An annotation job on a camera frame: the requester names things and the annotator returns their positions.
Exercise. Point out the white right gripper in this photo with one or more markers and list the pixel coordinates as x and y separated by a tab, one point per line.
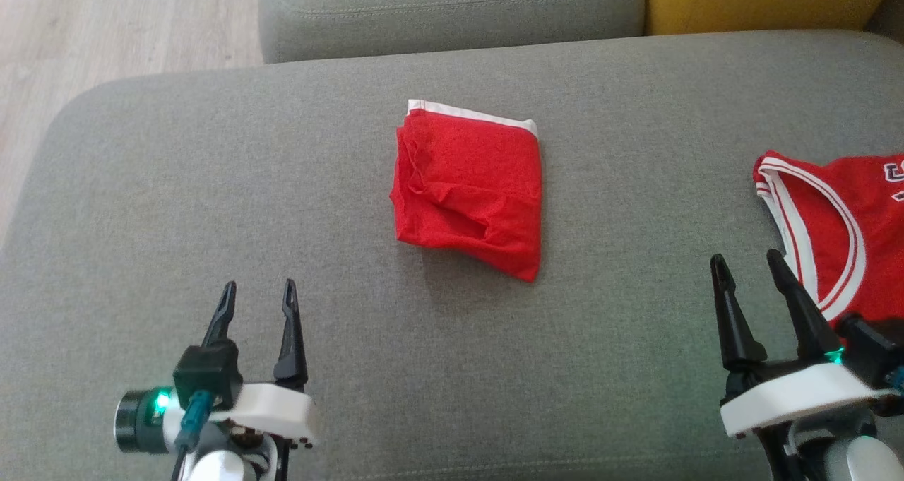
791	396

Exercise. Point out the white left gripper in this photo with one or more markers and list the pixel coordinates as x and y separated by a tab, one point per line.
275	410

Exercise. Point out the red t-shirt with white sleeves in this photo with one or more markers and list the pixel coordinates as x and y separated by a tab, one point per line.
473	184

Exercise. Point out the white and grey left robot arm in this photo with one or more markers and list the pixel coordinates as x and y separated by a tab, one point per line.
141	424

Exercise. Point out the red jersey with white trim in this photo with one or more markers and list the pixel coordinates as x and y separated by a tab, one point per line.
847	220

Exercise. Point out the yellow sofa backrest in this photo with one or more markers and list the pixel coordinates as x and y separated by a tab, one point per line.
763	1

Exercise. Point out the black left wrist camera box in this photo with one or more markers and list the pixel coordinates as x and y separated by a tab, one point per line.
205	371

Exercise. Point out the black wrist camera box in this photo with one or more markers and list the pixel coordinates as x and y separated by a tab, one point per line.
205	371
872	350

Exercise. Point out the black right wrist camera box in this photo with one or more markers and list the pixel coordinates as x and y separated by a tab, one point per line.
872	350

